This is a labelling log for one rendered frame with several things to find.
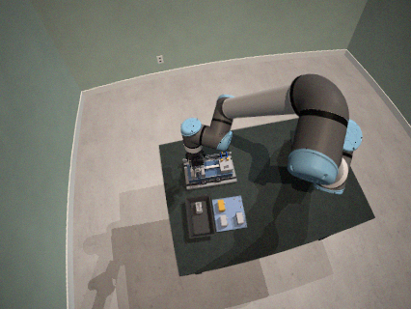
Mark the yellow block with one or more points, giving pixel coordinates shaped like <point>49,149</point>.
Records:
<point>221,205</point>

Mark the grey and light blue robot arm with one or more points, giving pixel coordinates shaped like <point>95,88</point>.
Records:
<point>318,146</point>

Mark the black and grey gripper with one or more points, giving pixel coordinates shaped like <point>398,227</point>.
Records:
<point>196,159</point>

